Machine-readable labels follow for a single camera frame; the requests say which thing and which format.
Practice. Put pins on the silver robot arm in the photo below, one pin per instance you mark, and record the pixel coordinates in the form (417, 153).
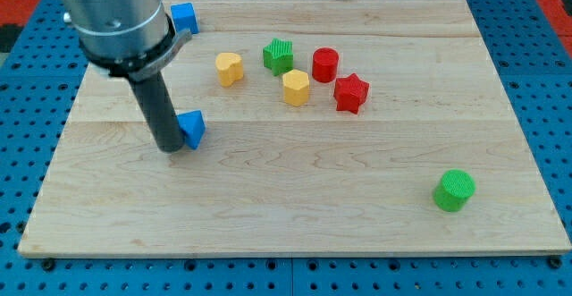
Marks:
(134, 39)

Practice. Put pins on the yellow hexagon block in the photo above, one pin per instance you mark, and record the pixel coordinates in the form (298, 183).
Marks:
(295, 85)

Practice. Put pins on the blue cube block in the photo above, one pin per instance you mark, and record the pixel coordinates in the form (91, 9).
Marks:
(184, 17)

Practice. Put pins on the wooden board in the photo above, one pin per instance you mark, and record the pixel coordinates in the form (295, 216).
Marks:
(274, 180)

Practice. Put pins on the red star block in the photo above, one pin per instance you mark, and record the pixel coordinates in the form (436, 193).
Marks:
(350, 93)

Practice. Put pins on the green star block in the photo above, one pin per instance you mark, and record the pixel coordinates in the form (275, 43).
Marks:
(278, 56)

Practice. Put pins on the red cylinder block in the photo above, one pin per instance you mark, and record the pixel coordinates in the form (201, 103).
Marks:
(325, 64)

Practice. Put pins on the yellow heart block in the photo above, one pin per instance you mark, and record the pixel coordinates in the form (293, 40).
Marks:
(229, 68)

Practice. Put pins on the blue triangle block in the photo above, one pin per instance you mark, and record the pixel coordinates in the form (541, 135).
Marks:
(193, 127)

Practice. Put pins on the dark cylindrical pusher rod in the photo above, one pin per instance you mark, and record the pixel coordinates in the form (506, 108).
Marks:
(156, 105)

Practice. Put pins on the green cylinder block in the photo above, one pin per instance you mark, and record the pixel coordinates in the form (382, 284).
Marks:
(454, 190)

